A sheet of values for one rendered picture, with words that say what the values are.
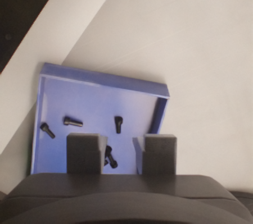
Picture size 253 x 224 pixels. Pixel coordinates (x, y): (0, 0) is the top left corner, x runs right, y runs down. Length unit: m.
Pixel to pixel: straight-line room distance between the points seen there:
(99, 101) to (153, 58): 0.06
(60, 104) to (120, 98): 0.05
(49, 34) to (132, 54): 0.06
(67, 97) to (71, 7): 0.07
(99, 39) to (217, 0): 0.09
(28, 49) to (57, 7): 0.04
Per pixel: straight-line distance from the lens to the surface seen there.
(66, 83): 0.27
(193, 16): 0.25
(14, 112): 0.29
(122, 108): 0.28
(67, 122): 0.28
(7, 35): 1.26
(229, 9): 0.26
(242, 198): 0.35
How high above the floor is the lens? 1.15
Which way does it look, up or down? 61 degrees down
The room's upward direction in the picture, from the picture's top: 178 degrees clockwise
